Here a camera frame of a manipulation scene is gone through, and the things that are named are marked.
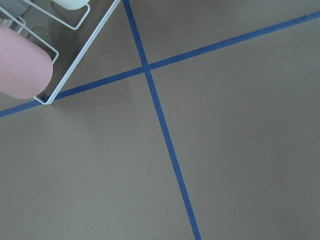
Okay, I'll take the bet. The pink cup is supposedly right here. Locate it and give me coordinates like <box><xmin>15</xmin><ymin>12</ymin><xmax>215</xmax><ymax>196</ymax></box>
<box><xmin>0</xmin><ymin>25</ymin><xmax>53</xmax><ymax>100</ymax></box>

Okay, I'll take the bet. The pale green cup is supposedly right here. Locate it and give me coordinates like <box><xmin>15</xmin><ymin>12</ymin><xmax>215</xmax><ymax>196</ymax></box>
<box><xmin>52</xmin><ymin>0</ymin><xmax>90</xmax><ymax>10</ymax></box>

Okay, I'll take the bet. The grey cup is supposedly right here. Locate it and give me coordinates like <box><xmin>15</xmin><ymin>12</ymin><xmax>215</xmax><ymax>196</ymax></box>
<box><xmin>0</xmin><ymin>0</ymin><xmax>30</xmax><ymax>17</ymax></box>

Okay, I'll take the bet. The white wire cup rack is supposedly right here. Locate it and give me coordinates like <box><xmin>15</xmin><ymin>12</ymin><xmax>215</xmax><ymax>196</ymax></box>
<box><xmin>0</xmin><ymin>0</ymin><xmax>119</xmax><ymax>105</ymax></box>

